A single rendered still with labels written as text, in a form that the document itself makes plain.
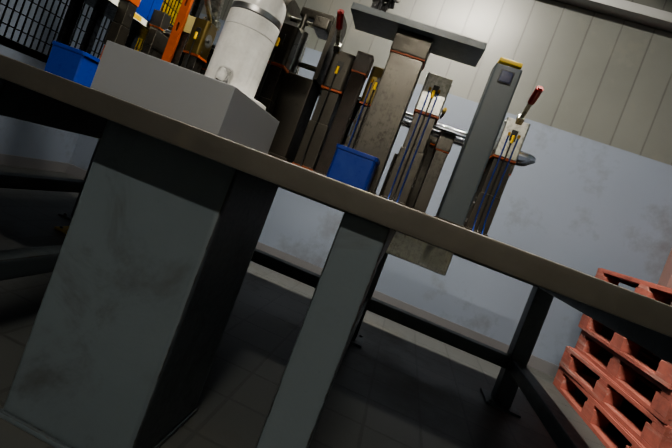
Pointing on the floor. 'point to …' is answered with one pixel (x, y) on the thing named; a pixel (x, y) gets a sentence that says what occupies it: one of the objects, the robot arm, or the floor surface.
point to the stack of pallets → (620, 379)
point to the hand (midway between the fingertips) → (377, 12)
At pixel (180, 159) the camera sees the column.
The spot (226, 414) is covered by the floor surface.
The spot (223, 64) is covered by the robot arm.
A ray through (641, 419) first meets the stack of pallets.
